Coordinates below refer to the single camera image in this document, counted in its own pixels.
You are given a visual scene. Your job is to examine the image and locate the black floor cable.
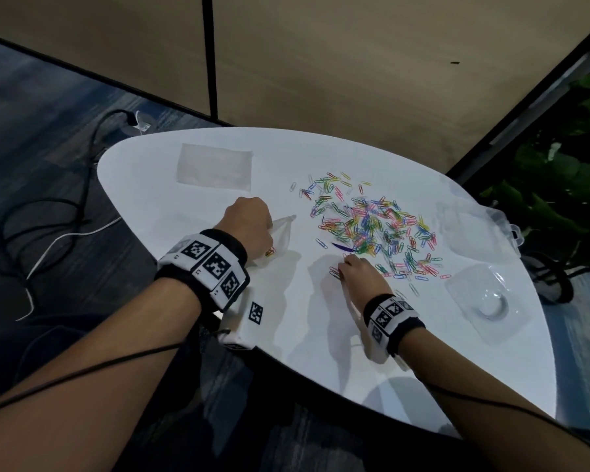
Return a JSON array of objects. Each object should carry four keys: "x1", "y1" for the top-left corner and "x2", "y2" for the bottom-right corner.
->
[{"x1": 0, "y1": 109, "x2": 137, "y2": 280}]

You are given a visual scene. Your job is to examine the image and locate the black partition post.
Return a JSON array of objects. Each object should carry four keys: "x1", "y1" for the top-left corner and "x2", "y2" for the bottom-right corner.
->
[{"x1": 201, "y1": 0, "x2": 220, "y2": 121}]

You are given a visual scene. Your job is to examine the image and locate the pile of coloured paper clips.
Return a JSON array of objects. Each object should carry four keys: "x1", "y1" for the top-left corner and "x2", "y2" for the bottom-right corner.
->
[{"x1": 288, "y1": 171, "x2": 452, "y2": 296}]

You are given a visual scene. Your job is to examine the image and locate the white power adapter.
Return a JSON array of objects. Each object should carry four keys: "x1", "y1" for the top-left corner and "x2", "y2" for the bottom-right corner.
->
[{"x1": 126, "y1": 111, "x2": 154, "y2": 134}]

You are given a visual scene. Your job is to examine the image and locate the clear plastic lid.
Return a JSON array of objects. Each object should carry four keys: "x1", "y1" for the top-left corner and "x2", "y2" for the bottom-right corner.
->
[{"x1": 443, "y1": 263, "x2": 533, "y2": 347}]

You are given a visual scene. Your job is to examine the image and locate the person's dark trousers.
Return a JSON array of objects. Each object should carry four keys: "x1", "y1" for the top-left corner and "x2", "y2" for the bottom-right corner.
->
[{"x1": 123, "y1": 314, "x2": 465, "y2": 472}]

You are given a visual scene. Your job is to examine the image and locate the green leafy plant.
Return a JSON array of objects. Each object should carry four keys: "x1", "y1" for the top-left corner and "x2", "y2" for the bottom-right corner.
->
[{"x1": 478, "y1": 69, "x2": 590, "y2": 281}]

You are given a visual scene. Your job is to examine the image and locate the flat clear plastic bag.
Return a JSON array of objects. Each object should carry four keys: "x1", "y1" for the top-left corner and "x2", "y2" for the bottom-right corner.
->
[{"x1": 175, "y1": 142, "x2": 253, "y2": 192}]

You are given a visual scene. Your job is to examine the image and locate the person's right hand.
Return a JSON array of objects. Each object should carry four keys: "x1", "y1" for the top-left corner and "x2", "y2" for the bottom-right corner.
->
[{"x1": 338, "y1": 253, "x2": 394, "y2": 313}]

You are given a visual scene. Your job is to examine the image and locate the small clear plastic bag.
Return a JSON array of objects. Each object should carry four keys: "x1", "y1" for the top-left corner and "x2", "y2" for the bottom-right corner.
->
[{"x1": 248, "y1": 214, "x2": 299, "y2": 267}]

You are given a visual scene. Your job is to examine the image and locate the black marker wristband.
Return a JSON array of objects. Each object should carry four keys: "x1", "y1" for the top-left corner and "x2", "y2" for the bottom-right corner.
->
[
  {"x1": 155, "y1": 229, "x2": 251, "y2": 313},
  {"x1": 361, "y1": 294, "x2": 426, "y2": 363}
]

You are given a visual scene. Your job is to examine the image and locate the person's left hand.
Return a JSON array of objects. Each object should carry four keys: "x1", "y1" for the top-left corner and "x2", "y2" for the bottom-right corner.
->
[{"x1": 214, "y1": 196, "x2": 276, "y2": 262}]

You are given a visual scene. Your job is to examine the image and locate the clear plastic box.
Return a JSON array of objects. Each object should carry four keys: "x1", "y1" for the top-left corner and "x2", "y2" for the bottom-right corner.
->
[{"x1": 435, "y1": 200, "x2": 525, "y2": 264}]

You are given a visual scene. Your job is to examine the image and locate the white floor cable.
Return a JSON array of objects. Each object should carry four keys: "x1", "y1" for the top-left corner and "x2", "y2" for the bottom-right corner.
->
[{"x1": 15, "y1": 216, "x2": 124, "y2": 322}]

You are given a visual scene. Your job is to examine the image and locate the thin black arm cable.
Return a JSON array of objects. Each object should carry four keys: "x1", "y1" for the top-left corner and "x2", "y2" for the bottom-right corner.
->
[
  {"x1": 0, "y1": 329, "x2": 232, "y2": 419},
  {"x1": 425, "y1": 378, "x2": 590, "y2": 450}
]

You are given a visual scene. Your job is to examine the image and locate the person's left forearm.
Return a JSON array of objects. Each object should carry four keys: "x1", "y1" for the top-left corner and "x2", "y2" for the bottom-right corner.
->
[{"x1": 0, "y1": 277, "x2": 203, "y2": 472}]

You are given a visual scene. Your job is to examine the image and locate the person's right forearm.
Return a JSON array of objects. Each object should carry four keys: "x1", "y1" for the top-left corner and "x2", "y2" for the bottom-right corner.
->
[{"x1": 400, "y1": 325, "x2": 590, "y2": 472}]

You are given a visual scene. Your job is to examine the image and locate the black plant stand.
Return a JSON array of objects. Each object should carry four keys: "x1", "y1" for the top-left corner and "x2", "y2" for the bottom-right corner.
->
[{"x1": 530, "y1": 250, "x2": 577, "y2": 305}]

